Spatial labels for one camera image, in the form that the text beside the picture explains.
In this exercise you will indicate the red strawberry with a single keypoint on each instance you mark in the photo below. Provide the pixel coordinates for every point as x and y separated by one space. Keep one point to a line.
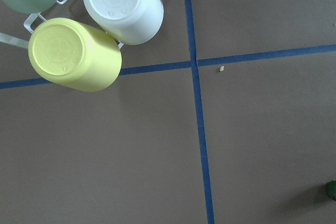
331 189

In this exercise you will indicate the yellow upturned cup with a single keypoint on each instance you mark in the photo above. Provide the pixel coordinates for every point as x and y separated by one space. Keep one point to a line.
74 55

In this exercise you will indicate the white upturned cup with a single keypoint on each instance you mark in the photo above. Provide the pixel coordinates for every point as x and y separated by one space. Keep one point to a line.
131 22

